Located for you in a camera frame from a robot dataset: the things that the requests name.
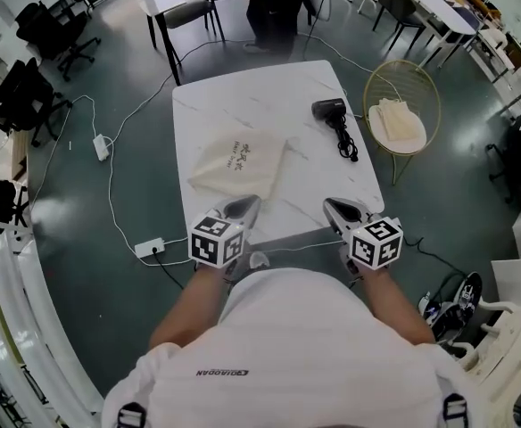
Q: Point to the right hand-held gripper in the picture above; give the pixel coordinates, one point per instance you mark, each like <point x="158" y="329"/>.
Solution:
<point x="376" y="243"/>

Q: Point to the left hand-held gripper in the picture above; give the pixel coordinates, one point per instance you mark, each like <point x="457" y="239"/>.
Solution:
<point x="216" y="243"/>

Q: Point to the black hair dryer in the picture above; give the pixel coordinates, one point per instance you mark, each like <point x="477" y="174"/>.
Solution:
<point x="327" y="109"/>

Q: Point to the person's right forearm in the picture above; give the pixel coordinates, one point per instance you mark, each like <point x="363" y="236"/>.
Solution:
<point x="394" y="306"/>

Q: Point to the person's left forearm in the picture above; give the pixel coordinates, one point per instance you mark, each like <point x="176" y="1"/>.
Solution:
<point x="184" y="306"/>

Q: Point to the person's left white shoe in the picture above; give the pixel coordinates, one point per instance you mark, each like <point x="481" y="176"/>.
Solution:
<point x="259" y="260"/>

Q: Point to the white power strip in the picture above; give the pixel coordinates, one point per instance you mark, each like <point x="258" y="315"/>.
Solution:
<point x="149" y="248"/>

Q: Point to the folded cream cloth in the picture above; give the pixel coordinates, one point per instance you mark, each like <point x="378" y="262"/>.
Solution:
<point x="396" y="120"/>

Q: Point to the person's white shirt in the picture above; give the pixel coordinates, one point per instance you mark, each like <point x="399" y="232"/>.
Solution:
<point x="287" y="337"/>

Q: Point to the black floor device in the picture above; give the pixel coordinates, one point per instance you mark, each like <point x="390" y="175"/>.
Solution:
<point x="457" y="310"/>

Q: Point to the white power adapter far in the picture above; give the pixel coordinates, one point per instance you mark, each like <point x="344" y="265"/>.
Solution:
<point x="101" y="146"/>

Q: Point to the white flat board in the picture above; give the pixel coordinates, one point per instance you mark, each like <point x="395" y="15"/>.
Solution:
<point x="519" y="281"/>

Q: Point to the grey dining chair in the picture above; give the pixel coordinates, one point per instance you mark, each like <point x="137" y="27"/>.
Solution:
<point x="189" y="13"/>
<point x="399" y="2"/>

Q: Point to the long white table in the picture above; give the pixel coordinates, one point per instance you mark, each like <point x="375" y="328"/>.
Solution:
<point x="430" y="2"/>

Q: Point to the white curved partition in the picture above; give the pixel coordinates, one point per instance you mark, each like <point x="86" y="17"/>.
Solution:
<point x="28" y="319"/>

